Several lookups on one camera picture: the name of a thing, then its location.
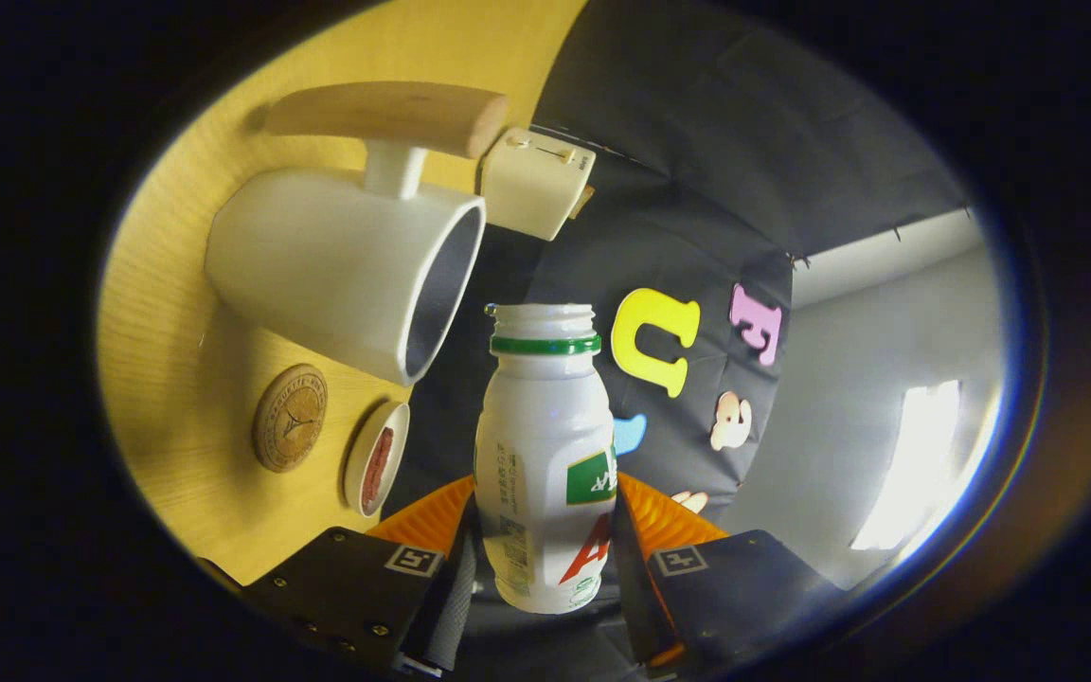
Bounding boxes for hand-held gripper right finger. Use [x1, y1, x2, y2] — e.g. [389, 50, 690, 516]
[610, 471, 854, 678]

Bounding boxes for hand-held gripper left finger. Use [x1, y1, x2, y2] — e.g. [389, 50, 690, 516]
[242, 476, 480, 678]

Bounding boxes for white juice bottle green label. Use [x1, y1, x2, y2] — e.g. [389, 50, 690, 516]
[474, 303, 618, 616]

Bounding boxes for round cork coaster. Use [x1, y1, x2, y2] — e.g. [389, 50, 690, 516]
[253, 364, 329, 474]

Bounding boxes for white cup with wooden handle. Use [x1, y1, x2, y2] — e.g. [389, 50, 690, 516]
[205, 81, 510, 387]

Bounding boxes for white round plate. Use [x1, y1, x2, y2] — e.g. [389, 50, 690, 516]
[344, 401, 411, 518]

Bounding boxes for reddish brown meat slices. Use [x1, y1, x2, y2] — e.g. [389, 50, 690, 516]
[361, 426, 395, 512]

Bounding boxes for bright ceiling light panel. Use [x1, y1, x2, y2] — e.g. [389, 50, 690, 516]
[850, 381, 963, 552]

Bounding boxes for wooden table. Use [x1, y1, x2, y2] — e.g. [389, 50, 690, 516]
[98, 0, 589, 586]

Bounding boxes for cream toaster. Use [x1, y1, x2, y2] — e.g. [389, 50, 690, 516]
[479, 127, 597, 242]

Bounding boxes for black backdrop cloth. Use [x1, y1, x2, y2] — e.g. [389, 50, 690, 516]
[380, 0, 973, 678]

